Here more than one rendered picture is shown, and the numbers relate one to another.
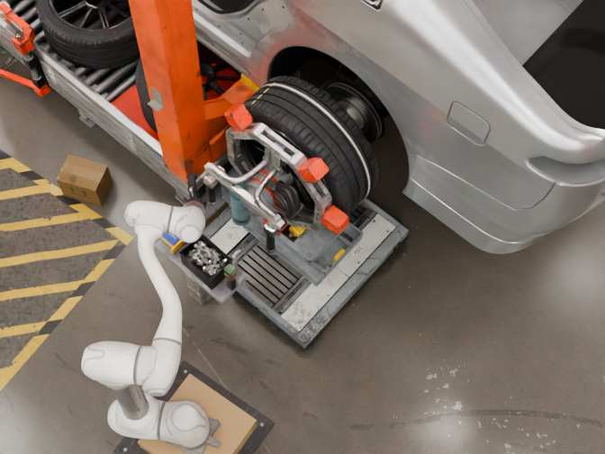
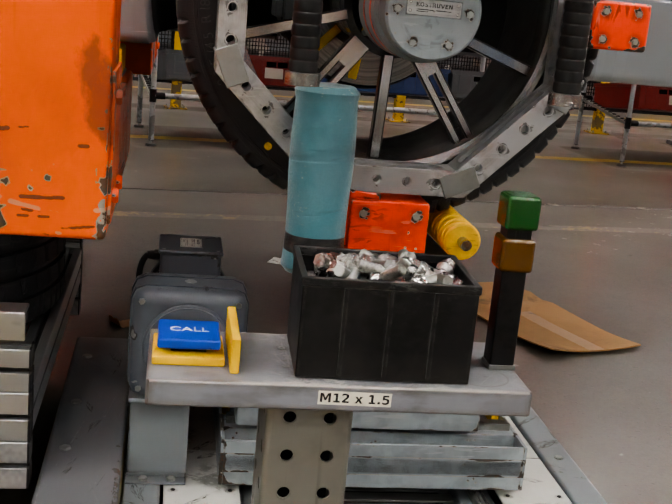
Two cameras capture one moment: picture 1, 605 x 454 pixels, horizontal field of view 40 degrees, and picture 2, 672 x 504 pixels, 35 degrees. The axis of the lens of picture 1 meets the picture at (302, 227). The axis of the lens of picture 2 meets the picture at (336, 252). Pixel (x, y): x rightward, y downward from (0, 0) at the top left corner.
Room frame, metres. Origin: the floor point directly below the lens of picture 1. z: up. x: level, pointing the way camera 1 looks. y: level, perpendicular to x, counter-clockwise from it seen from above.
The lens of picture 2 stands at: (0.74, 1.31, 0.88)
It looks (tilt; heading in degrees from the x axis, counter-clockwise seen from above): 14 degrees down; 314
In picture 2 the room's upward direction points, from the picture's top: 5 degrees clockwise
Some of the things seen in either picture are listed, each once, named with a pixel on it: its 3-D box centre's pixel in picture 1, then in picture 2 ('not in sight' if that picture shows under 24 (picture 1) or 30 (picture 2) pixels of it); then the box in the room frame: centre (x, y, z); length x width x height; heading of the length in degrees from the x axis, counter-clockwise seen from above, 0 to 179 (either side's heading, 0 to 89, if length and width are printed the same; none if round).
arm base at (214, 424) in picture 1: (195, 432); not in sight; (0.76, 0.38, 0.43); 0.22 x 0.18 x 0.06; 67
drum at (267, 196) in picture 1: (266, 187); (417, 8); (1.72, 0.16, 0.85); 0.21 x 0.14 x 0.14; 143
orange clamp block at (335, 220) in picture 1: (335, 220); (611, 25); (1.59, -0.13, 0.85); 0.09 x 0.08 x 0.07; 53
